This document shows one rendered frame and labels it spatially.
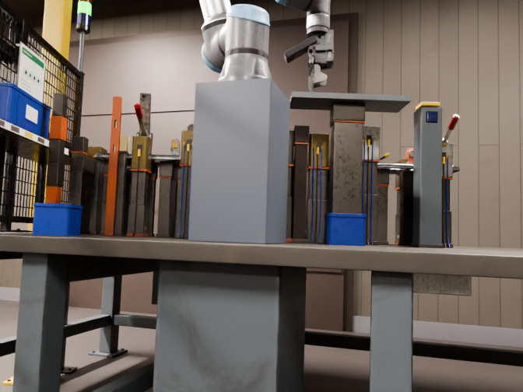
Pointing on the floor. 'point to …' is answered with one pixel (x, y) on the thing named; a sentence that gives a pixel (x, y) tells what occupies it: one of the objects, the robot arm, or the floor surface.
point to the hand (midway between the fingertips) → (310, 90)
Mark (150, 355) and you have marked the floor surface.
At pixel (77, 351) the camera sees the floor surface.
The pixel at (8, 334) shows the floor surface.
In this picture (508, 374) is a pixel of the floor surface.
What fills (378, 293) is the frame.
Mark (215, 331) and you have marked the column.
